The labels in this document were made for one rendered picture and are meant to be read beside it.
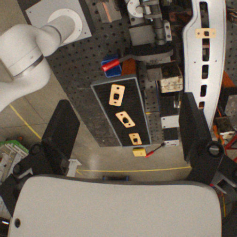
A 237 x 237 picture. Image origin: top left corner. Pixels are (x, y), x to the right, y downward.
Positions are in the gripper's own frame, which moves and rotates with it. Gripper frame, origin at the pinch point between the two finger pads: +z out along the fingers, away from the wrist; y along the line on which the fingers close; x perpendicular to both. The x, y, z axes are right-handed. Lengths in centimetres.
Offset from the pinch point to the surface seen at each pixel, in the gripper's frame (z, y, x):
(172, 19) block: 74, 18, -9
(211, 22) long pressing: 45, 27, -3
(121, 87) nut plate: 28.5, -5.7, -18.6
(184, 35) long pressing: 44.3, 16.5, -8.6
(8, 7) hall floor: 144, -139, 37
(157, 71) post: 35.0, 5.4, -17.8
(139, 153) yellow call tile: 29, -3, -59
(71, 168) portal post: 125, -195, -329
